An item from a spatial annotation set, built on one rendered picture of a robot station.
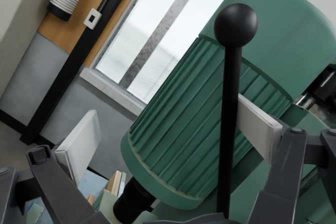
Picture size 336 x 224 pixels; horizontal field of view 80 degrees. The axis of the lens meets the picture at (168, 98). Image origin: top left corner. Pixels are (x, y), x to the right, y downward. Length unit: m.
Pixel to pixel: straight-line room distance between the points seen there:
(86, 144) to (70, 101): 1.73
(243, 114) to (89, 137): 0.13
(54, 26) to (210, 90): 1.70
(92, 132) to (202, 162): 0.15
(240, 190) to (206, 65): 0.20
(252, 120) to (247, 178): 0.19
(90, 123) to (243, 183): 0.25
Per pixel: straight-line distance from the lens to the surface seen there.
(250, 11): 0.18
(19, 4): 1.69
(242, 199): 0.37
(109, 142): 1.90
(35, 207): 0.54
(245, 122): 0.18
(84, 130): 0.17
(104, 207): 0.44
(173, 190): 0.30
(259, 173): 0.35
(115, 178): 0.71
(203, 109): 0.26
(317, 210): 0.39
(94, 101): 1.81
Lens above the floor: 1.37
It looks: 12 degrees down
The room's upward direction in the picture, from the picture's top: 37 degrees clockwise
